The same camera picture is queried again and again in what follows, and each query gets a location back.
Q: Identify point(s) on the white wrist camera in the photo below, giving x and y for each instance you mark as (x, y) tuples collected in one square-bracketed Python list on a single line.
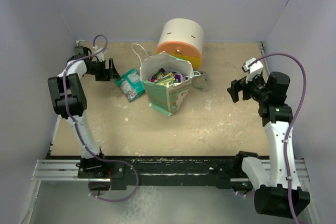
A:
[(252, 68), (98, 53)]

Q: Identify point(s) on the pastel mini drawer cabinet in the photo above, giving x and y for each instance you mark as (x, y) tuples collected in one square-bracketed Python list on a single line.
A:
[(182, 38)]

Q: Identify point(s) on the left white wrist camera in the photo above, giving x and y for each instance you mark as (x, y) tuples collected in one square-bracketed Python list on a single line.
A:
[(98, 53)]

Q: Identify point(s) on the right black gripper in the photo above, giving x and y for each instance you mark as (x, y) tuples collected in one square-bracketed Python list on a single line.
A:
[(238, 85)]

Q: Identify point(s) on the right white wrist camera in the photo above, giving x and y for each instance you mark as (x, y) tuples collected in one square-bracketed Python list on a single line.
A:
[(252, 68)]

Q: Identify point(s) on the teal snack packet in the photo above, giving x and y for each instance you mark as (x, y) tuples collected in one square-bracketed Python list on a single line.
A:
[(130, 84)]

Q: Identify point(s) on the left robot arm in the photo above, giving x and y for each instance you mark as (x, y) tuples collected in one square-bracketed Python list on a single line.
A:
[(70, 103)]

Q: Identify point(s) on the clear tape roll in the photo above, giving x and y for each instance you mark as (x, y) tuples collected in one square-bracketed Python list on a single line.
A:
[(200, 81)]

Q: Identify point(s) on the green Fresh paper bag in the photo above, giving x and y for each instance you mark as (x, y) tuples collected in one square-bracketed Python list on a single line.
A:
[(165, 99)]

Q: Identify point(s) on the large green Foxs bag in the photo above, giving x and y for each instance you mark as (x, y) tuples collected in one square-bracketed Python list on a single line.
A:
[(167, 80)]

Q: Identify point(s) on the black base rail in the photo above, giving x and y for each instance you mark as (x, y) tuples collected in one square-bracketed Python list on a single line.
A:
[(222, 172)]

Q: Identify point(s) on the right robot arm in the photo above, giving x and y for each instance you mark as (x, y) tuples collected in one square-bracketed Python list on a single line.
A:
[(278, 191)]

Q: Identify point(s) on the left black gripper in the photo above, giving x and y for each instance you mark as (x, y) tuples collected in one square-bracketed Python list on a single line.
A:
[(107, 74)]

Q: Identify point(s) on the purple berry candy bag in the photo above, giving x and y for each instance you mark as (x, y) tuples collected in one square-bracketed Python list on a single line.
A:
[(179, 78)]

